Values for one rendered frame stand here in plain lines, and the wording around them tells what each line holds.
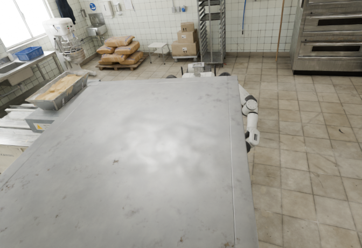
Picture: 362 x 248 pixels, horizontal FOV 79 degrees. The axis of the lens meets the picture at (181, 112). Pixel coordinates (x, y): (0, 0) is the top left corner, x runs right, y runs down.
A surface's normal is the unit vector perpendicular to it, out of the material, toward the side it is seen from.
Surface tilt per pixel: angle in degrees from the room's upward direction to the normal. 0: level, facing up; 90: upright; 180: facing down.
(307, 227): 0
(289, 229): 0
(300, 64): 89
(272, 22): 90
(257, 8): 90
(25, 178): 0
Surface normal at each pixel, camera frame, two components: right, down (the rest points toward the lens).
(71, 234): -0.12, -0.81
